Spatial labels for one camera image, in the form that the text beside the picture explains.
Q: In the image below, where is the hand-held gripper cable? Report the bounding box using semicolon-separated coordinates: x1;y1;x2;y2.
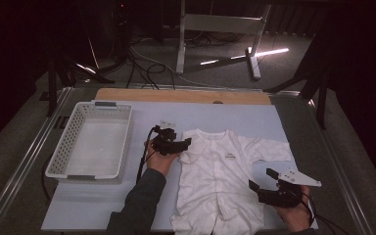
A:
136;125;161;184
293;190;352;235

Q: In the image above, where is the person's right hand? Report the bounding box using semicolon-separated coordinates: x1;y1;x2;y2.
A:
275;185;313;233

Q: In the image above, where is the white perforated plastic basket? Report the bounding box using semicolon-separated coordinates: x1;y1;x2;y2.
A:
44;101;134;182

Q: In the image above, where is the black stand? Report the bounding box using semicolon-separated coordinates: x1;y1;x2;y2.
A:
263;19;332;130
47;48;116;118

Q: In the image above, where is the person's left hand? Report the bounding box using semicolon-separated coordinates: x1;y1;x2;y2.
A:
144;141;181;177

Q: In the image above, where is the black floor cable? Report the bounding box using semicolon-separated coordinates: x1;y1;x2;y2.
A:
125;48;177;91

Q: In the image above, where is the pale blue table mat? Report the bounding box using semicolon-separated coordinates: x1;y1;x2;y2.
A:
41;100;319;231

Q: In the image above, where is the white floor cable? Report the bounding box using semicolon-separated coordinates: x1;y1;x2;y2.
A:
129;45;263;92

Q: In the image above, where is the left hand-held gripper cable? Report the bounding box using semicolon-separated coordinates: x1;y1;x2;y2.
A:
136;125;161;184

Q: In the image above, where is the right hand-held gripper cable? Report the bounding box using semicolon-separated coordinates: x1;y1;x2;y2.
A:
293;190;352;235

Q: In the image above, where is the aluminium rail frame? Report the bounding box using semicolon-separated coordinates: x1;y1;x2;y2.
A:
0;82;373;235

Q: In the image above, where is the white metal desk frame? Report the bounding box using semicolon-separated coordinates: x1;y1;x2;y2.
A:
175;0;273;81

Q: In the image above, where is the dark pleated curtain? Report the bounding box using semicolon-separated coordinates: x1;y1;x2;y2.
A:
267;4;327;37

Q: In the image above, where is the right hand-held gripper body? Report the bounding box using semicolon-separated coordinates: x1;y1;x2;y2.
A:
257;167;323;210

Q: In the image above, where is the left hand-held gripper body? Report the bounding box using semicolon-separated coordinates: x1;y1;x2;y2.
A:
151;120;180;157

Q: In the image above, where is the white baby romper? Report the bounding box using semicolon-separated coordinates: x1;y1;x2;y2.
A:
170;127;293;235

